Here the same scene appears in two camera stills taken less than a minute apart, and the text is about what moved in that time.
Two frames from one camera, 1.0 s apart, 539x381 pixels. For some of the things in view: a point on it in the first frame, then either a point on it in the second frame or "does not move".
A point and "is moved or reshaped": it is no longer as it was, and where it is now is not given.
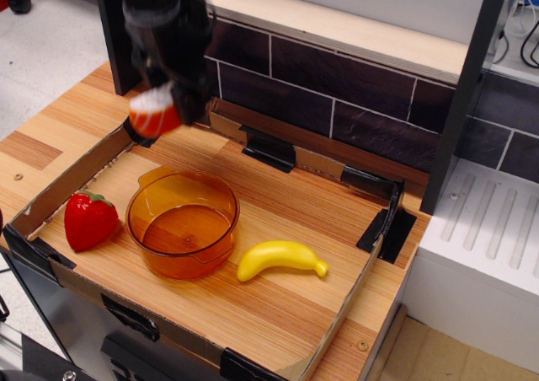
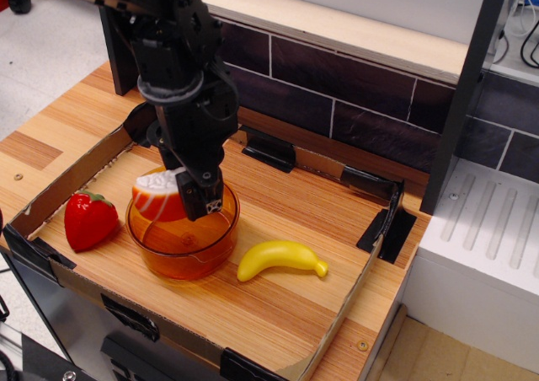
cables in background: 530,30 does not move
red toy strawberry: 88,219 does not move
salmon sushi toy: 152,112 is moved or reshaped
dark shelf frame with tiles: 385,106 does not move
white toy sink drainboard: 476,276 does not move
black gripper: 170,36 → 195,108
